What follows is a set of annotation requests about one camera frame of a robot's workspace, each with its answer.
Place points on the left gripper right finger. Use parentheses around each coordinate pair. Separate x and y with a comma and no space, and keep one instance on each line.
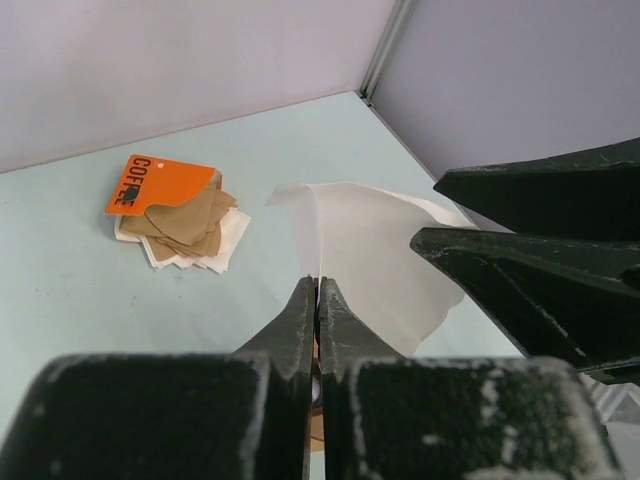
(391,417)

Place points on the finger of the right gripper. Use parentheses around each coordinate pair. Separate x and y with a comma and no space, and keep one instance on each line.
(587,195)
(575,300)

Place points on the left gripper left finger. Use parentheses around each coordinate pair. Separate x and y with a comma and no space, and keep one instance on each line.
(243,415)

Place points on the white paper coffee filter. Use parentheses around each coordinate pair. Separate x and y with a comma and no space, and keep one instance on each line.
(360,237)

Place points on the orange coffee filter package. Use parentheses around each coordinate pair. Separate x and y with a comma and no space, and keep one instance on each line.
(149,181)

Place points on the stack of paper filters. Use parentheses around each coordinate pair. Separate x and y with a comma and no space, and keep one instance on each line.
(203,232)

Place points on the right aluminium frame post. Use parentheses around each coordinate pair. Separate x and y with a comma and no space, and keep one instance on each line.
(390,37)

